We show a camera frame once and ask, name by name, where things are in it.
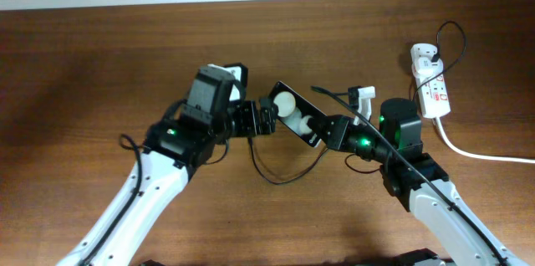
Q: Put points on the white usb charger adapter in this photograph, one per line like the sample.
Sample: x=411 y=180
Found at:
x=424 y=67

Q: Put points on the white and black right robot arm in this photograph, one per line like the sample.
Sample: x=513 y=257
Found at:
x=421 y=185

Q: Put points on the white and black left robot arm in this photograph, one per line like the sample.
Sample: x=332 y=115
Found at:
x=214 y=110

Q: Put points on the white power strip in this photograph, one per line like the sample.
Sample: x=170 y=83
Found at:
x=432 y=93

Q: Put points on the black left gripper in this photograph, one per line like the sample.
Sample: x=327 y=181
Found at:
x=247 y=123

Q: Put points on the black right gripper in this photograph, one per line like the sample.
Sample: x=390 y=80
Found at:
x=339 y=140

